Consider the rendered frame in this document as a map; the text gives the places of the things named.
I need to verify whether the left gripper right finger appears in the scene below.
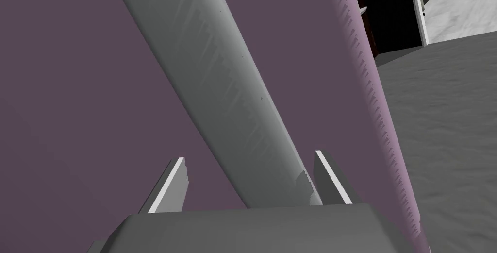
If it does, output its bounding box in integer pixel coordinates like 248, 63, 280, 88
313, 150, 362, 206

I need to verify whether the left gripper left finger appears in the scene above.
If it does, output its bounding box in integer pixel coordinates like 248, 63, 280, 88
139, 157, 190, 214

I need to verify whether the purple door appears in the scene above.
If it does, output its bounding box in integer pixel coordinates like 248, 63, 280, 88
0, 0, 431, 253

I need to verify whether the white door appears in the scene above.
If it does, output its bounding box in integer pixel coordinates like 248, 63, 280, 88
407, 0, 429, 48

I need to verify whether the grey bar handle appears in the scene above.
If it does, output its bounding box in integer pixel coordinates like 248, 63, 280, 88
107, 0, 323, 209

